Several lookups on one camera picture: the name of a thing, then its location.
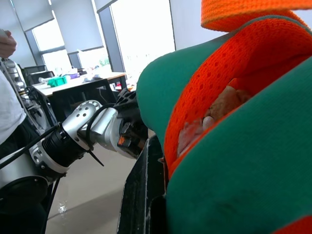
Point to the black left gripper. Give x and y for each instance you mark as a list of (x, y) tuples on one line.
[(135, 136)]

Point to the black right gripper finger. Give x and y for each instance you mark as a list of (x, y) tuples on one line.
[(143, 195)]

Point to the orange and teal backpack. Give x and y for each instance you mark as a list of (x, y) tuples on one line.
[(243, 170)]

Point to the person's bare hand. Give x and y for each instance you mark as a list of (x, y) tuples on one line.
[(6, 45)]

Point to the wooden desk with clutter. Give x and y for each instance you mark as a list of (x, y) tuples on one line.
[(80, 84)]

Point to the dark window pillar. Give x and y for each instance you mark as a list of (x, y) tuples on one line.
[(111, 41)]

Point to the green plastic bin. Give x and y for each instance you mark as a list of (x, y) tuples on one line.
[(58, 81)]

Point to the grey roller blind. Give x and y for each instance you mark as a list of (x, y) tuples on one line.
[(34, 13), (78, 24)]

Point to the black office chair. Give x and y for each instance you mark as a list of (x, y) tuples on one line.
[(36, 73)]

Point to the brown plush item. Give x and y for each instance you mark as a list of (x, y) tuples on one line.
[(228, 101)]

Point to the silver metal machine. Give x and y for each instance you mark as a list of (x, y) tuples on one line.
[(13, 73)]

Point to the person in white shirt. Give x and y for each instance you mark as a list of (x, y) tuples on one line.
[(9, 109)]

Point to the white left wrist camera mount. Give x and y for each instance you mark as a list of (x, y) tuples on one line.
[(112, 136)]

